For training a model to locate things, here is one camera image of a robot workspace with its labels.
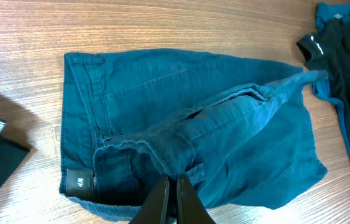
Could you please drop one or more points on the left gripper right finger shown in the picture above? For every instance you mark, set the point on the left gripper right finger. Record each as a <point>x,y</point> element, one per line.
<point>190,209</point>

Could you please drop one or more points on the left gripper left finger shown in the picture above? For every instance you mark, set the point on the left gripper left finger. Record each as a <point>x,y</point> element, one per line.
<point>154,210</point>

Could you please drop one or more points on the dark blue denim shorts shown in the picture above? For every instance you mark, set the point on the dark blue denim shorts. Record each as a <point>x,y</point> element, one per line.
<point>236,127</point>

